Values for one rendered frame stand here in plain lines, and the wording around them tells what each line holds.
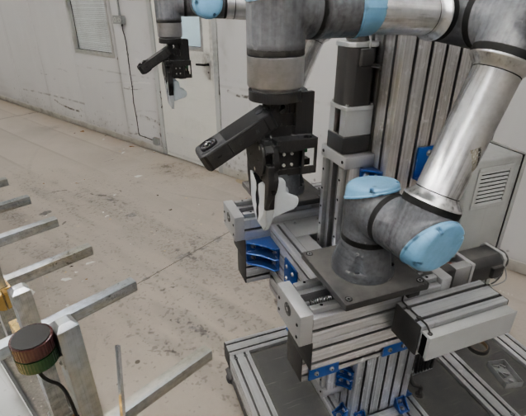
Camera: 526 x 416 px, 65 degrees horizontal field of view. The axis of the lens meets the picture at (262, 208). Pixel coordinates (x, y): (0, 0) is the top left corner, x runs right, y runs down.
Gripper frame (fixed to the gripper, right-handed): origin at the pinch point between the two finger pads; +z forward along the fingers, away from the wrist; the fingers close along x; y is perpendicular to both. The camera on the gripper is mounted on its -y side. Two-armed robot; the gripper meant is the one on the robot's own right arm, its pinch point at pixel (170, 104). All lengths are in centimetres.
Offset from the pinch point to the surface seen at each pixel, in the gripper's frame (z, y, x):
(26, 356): 16, -36, -84
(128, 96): 73, 5, 382
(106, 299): 37, -27, -46
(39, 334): 14, -34, -81
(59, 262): 36, -39, -24
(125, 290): 37, -22, -44
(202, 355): 46, -7, -64
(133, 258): 132, -19, 121
